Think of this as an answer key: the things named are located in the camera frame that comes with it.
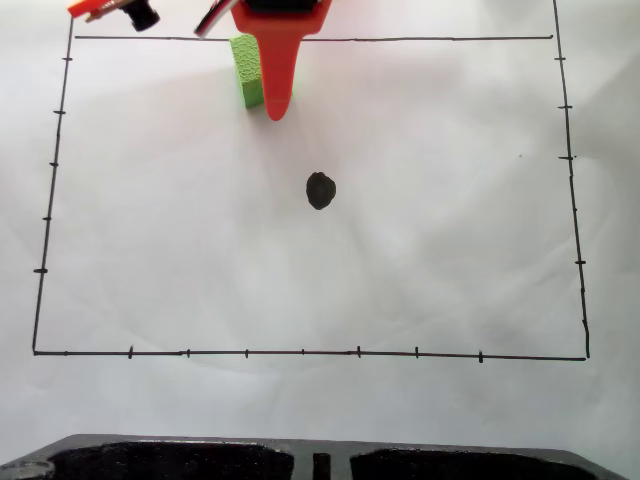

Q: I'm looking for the green foam block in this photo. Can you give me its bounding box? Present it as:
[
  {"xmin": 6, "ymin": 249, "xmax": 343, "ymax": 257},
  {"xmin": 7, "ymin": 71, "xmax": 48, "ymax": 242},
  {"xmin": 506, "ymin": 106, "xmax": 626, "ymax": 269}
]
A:
[{"xmin": 228, "ymin": 33, "xmax": 266, "ymax": 109}]

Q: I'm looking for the black dot mark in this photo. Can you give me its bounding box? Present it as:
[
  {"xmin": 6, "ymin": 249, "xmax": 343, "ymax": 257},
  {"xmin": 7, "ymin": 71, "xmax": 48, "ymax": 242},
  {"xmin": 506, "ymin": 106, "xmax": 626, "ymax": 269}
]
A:
[{"xmin": 305, "ymin": 171, "xmax": 338, "ymax": 212}]

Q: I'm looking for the white paper sheet drawn rectangle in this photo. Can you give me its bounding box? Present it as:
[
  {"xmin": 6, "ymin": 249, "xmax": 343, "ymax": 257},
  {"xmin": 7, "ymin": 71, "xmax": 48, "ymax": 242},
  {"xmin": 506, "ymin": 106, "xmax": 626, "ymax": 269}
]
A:
[{"xmin": 0, "ymin": 0, "xmax": 640, "ymax": 451}]

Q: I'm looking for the black metal base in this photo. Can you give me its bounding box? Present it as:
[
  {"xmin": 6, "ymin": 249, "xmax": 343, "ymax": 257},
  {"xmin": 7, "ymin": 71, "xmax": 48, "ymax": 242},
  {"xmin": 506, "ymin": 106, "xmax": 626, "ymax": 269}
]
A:
[{"xmin": 0, "ymin": 433, "xmax": 640, "ymax": 480}]

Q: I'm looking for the red black white servo cable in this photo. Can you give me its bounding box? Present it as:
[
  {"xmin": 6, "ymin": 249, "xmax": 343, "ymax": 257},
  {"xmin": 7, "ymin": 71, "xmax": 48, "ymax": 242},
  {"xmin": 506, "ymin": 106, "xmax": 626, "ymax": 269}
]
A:
[{"xmin": 193, "ymin": 0, "xmax": 237, "ymax": 41}]

